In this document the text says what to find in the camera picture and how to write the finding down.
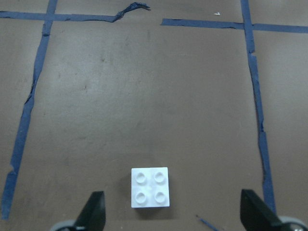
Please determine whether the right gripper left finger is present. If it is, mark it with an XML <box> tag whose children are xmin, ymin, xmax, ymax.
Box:
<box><xmin>73</xmin><ymin>191</ymin><xmax>106</xmax><ymax>231</ymax></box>

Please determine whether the white block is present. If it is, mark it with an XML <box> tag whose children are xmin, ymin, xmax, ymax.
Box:
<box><xmin>131</xmin><ymin>167</ymin><xmax>170</xmax><ymax>208</ymax></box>

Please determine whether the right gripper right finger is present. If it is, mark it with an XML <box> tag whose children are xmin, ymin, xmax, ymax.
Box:
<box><xmin>240</xmin><ymin>189</ymin><xmax>282</xmax><ymax>231</ymax></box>

